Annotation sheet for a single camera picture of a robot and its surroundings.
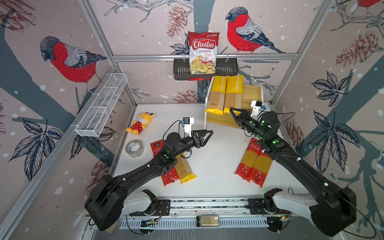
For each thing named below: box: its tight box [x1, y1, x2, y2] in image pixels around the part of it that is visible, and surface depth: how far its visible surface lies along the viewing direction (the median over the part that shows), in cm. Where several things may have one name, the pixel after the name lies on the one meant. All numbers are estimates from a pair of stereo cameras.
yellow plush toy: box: [125, 112, 154, 136], surface depth 105 cm
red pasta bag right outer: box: [247, 151, 273, 188], surface depth 85 cm
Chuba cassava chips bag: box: [188, 31, 220, 75], surface depth 87 cm
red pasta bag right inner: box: [235, 137, 262, 183], surface depth 89 cm
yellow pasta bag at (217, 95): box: [205, 75, 228, 116], surface depth 78 cm
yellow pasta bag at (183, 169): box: [174, 153, 196, 185], surface depth 85 cm
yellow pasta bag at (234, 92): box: [223, 75, 244, 113], surface depth 78 cm
